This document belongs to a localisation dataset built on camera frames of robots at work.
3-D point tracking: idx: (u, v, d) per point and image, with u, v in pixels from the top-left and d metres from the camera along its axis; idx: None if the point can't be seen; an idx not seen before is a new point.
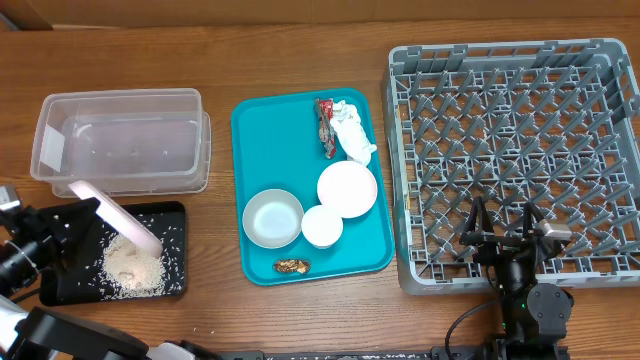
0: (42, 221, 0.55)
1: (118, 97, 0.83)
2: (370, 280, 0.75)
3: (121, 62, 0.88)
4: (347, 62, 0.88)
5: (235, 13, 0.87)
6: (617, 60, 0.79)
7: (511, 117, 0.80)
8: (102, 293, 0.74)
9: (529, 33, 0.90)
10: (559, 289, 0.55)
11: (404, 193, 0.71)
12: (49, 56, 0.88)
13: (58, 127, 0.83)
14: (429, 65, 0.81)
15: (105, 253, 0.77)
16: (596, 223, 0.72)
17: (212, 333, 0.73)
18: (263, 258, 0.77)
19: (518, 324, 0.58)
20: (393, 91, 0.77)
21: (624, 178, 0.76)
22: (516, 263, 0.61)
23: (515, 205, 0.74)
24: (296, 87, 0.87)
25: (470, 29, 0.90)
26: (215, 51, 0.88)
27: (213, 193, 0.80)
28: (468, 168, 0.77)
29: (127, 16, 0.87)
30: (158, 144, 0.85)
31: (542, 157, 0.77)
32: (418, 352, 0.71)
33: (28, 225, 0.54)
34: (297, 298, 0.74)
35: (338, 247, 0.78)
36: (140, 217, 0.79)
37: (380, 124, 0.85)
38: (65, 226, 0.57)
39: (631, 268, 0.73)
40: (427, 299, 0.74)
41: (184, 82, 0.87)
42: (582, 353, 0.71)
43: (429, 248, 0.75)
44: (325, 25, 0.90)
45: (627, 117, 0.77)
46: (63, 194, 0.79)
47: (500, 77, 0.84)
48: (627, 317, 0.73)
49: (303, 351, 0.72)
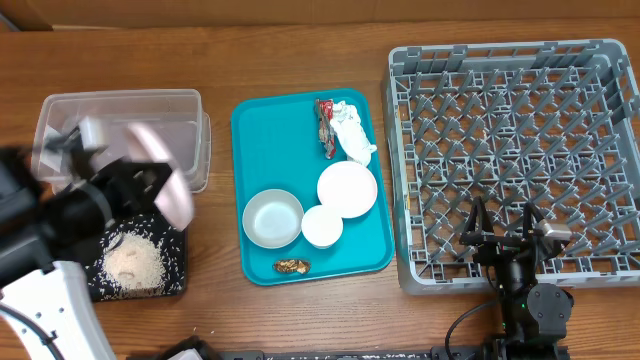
0: (127, 180, 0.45)
1: (119, 97, 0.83)
2: (370, 280, 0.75)
3: (122, 63, 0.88)
4: (347, 63, 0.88)
5: (235, 14, 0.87)
6: (616, 60, 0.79)
7: (510, 117, 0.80)
8: (101, 293, 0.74)
9: (529, 34, 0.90)
10: (559, 289, 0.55)
11: (404, 193, 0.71)
12: (49, 57, 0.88)
13: (59, 127, 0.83)
14: (429, 65, 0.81)
15: (106, 252, 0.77)
16: (596, 223, 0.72)
17: (212, 333, 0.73)
18: (263, 258, 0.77)
19: (518, 323, 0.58)
20: (393, 92, 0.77)
21: (624, 178, 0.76)
22: (516, 263, 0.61)
23: (515, 205, 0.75)
24: (296, 87, 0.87)
25: (470, 30, 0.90)
26: (215, 52, 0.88)
27: (212, 193, 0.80)
28: (468, 168, 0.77)
29: (127, 16, 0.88)
30: None
31: (542, 158, 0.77)
32: (418, 352, 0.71)
33: (117, 181, 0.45)
34: (296, 298, 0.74)
35: (338, 247, 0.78)
36: (140, 217, 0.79)
37: (380, 124, 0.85)
38: (145, 189, 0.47)
39: (631, 268, 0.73)
40: (427, 299, 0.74)
41: (184, 83, 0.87)
42: (582, 353, 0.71)
43: (429, 248, 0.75)
44: (325, 26, 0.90)
45: (627, 118, 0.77)
46: None
47: (500, 78, 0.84)
48: (628, 317, 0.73)
49: (303, 351, 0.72)
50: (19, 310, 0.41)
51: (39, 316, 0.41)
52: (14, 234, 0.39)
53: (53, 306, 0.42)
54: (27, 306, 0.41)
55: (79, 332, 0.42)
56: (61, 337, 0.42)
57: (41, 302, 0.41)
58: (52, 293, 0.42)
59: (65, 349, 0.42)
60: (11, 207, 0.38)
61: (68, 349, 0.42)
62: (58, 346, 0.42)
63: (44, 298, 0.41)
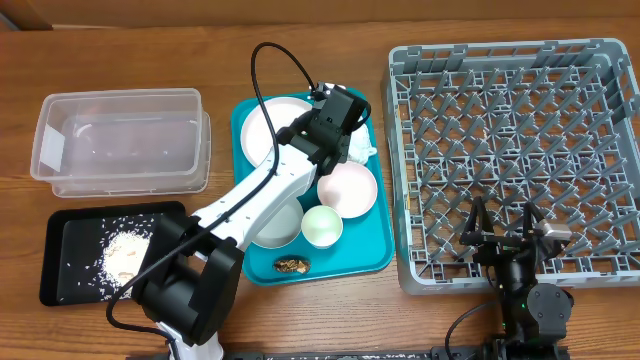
0: None
1: (120, 97, 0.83)
2: (370, 280, 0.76)
3: (122, 62, 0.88)
4: (347, 62, 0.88)
5: (235, 13, 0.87)
6: (617, 60, 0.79)
7: (511, 117, 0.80)
8: (102, 293, 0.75)
9: (529, 33, 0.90)
10: (559, 289, 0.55)
11: (404, 193, 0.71)
12: (48, 56, 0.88)
13: (58, 126, 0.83)
14: (429, 65, 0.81)
15: (105, 253, 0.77)
16: (596, 222, 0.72)
17: None
18: (263, 257, 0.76)
19: (518, 323, 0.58)
20: (393, 91, 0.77)
21: (624, 178, 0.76)
22: (516, 263, 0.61)
23: (515, 205, 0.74)
24: (296, 87, 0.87)
25: (470, 29, 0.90)
26: (215, 51, 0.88)
27: (212, 193, 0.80)
28: (468, 168, 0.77)
29: (127, 16, 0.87)
30: (158, 145, 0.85)
31: (542, 157, 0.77)
32: (418, 352, 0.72)
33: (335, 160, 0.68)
34: (297, 298, 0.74)
35: (338, 247, 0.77)
36: (140, 217, 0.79)
37: (380, 124, 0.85)
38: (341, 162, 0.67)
39: (631, 268, 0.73)
40: (427, 299, 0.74)
41: (183, 82, 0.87)
42: (582, 352, 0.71)
43: (429, 248, 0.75)
44: (325, 25, 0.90)
45: (627, 117, 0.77)
46: (63, 194, 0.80)
47: (500, 77, 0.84)
48: (627, 317, 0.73)
49: (304, 350, 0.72)
50: (282, 151, 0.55)
51: (281, 164, 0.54)
52: (309, 147, 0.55)
53: (289, 169, 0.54)
54: (284, 155, 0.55)
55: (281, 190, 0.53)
56: (280, 178, 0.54)
57: (289, 160, 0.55)
58: (300, 165, 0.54)
59: (272, 186, 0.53)
60: (327, 131, 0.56)
61: (267, 189, 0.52)
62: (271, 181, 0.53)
63: (295, 159, 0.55)
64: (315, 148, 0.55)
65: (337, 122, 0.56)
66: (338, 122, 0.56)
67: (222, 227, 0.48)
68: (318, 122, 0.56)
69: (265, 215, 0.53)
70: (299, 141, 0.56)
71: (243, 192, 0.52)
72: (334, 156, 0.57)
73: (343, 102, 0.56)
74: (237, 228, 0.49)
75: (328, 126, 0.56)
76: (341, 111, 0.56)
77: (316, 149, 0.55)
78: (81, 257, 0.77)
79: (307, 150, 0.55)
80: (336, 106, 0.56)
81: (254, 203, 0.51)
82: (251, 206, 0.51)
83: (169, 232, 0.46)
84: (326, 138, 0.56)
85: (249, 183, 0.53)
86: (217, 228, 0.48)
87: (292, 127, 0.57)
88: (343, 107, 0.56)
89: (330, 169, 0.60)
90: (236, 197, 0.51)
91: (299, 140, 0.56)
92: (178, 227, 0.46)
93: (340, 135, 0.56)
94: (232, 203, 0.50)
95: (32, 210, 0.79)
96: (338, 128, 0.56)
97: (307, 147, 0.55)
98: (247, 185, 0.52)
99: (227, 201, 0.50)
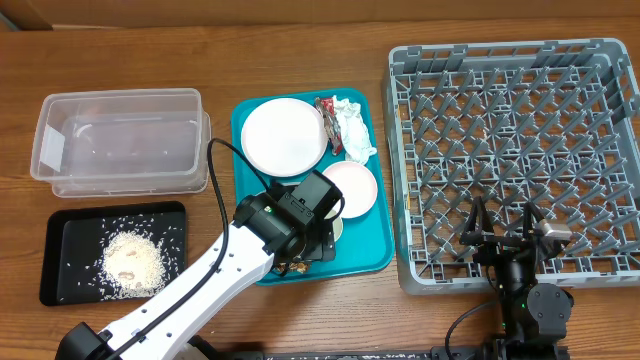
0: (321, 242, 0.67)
1: (120, 97, 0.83)
2: (370, 280, 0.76)
3: (122, 62, 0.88)
4: (347, 62, 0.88)
5: (235, 13, 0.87)
6: (617, 60, 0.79)
7: (510, 117, 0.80)
8: (102, 293, 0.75)
9: (530, 33, 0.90)
10: (559, 289, 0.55)
11: (404, 192, 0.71)
12: (48, 56, 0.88)
13: (58, 126, 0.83)
14: (429, 65, 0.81)
15: (105, 253, 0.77)
16: (596, 222, 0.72)
17: (212, 333, 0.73)
18: None
19: (518, 324, 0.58)
20: (393, 91, 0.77)
21: (624, 178, 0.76)
22: (516, 263, 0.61)
23: (515, 204, 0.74)
24: (296, 87, 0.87)
25: (471, 29, 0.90)
26: (215, 51, 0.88)
27: (212, 193, 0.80)
28: (468, 168, 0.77)
29: (127, 16, 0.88)
30: (159, 145, 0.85)
31: (542, 157, 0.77)
32: (418, 352, 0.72)
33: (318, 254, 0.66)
34: (298, 299, 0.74)
35: (337, 247, 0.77)
36: (140, 217, 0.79)
37: (380, 123, 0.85)
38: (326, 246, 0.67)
39: (631, 268, 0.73)
40: (427, 299, 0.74)
41: (183, 82, 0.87)
42: (582, 353, 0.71)
43: (429, 248, 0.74)
44: (325, 25, 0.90)
45: (627, 117, 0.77)
46: (63, 194, 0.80)
47: (500, 77, 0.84)
48: (627, 317, 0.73)
49: (303, 351, 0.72)
50: (229, 240, 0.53)
51: (230, 256, 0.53)
52: (276, 227, 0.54)
53: (237, 263, 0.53)
54: (232, 244, 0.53)
55: (223, 290, 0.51)
56: (223, 275, 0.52)
57: (238, 250, 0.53)
58: (248, 254, 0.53)
59: (211, 285, 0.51)
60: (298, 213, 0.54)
61: (204, 290, 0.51)
62: (212, 278, 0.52)
63: (245, 251, 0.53)
64: (281, 228, 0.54)
65: (309, 205, 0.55)
66: (310, 207, 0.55)
67: (133, 349, 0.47)
68: (289, 200, 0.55)
69: (204, 318, 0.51)
70: (264, 217, 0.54)
71: (177, 296, 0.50)
72: (302, 236, 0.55)
73: (319, 187, 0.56)
74: (150, 349, 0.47)
75: (299, 205, 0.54)
76: (316, 196, 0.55)
77: (281, 230, 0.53)
78: (81, 257, 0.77)
79: (272, 230, 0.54)
80: (310, 188, 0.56)
81: (181, 313, 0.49)
82: (176, 318, 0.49)
83: (79, 349, 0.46)
84: (295, 219, 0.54)
85: (186, 283, 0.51)
86: (128, 349, 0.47)
87: (258, 204, 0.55)
88: (318, 192, 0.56)
89: (295, 251, 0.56)
90: (160, 305, 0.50)
91: (264, 217, 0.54)
92: (86, 347, 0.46)
93: (311, 218, 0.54)
94: (154, 314, 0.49)
95: (31, 209, 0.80)
96: (309, 213, 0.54)
97: (273, 225, 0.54)
98: (184, 285, 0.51)
99: (150, 310, 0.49)
